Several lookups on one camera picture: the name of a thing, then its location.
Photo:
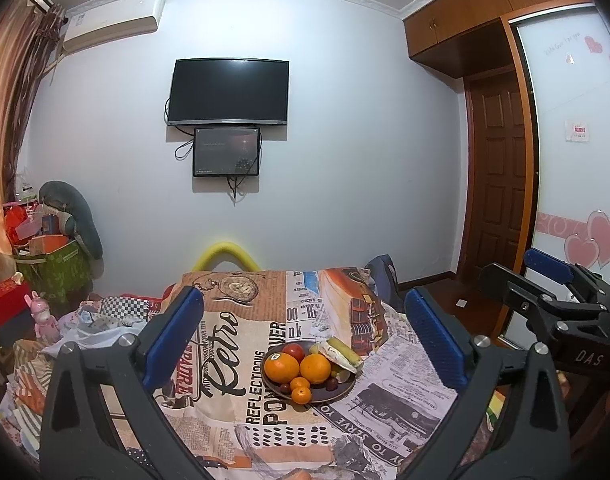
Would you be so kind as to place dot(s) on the green gift bag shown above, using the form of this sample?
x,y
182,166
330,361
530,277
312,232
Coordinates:
x,y
55,270

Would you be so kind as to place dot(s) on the dark round plate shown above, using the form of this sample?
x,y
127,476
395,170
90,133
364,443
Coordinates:
x,y
310,392

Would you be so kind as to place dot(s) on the orange cardboard box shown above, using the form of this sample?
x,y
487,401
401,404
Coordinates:
x,y
47,245

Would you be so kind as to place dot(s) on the dark blue bag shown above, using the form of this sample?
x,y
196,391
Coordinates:
x,y
385,275

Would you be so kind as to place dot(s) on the white sliding wardrobe door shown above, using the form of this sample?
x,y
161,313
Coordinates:
x,y
575,110

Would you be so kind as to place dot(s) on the red box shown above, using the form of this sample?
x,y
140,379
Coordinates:
x,y
5,300

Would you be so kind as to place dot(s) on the brown wooden door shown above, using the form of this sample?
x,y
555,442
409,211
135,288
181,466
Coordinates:
x,y
500,185

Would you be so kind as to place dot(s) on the small black monitor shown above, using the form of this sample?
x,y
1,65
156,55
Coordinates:
x,y
227,152

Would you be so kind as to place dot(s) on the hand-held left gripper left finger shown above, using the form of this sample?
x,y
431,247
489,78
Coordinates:
x,y
177,327

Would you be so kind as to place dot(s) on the pink label sticker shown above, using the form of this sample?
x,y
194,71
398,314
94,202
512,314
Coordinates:
x,y
579,130

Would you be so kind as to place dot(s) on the black wall television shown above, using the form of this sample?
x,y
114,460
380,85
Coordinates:
x,y
230,90

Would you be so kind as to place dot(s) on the white cloth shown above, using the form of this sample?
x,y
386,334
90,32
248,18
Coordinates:
x,y
92,332

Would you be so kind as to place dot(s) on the checkered cloth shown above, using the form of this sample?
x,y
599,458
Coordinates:
x,y
122,306

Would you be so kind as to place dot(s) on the brown overhead cabinet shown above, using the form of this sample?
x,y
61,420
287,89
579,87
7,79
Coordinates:
x,y
460,25

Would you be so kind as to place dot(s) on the orange with sticker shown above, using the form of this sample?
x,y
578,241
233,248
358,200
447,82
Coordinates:
x,y
281,367

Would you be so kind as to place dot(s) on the red gift bag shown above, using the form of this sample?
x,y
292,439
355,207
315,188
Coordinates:
x,y
20,222

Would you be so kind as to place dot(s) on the red tomato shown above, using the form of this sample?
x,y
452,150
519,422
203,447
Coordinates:
x,y
296,351

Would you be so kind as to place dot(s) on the white air conditioner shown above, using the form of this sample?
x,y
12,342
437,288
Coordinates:
x,y
115,22

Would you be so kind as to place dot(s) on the grey plush toy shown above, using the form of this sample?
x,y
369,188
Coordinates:
x,y
72,215

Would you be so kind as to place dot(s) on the yellow foam tube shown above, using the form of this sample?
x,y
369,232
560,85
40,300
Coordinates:
x,y
225,257

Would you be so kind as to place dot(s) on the printed retro tablecloth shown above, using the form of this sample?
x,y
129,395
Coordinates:
x,y
235,320

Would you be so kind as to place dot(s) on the small tangerine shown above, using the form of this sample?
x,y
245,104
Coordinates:
x,y
300,383
301,396

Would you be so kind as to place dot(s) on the brown curtain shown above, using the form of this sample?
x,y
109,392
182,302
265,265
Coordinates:
x,y
10,135

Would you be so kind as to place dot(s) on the pink heart stickers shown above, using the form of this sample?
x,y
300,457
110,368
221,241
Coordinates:
x,y
600,240

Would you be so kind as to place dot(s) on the pink bunny toy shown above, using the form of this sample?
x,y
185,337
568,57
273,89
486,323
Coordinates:
x,y
44,315

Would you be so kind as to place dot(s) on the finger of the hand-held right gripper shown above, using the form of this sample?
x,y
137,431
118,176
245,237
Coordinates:
x,y
515,290
547,262

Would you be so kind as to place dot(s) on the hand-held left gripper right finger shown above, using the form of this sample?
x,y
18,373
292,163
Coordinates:
x,y
435,330

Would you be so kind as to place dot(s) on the large plain orange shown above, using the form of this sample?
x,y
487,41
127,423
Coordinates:
x,y
315,367

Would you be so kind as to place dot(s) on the yellow corn cob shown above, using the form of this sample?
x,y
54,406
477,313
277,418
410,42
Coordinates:
x,y
342,352

